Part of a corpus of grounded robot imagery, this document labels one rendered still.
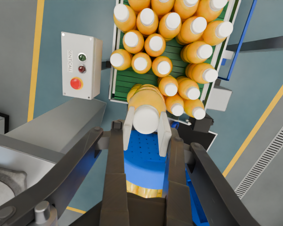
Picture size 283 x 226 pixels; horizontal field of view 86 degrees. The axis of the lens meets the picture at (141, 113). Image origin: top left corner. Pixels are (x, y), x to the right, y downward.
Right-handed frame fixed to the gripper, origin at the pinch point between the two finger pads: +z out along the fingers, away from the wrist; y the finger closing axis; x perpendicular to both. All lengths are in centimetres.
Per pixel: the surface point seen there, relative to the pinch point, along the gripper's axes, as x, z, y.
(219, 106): -8, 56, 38
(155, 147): -22.8, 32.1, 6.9
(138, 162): -22.8, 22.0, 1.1
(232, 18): 26, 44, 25
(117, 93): -10, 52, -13
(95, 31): 24, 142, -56
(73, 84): -3.3, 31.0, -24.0
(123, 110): -51, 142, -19
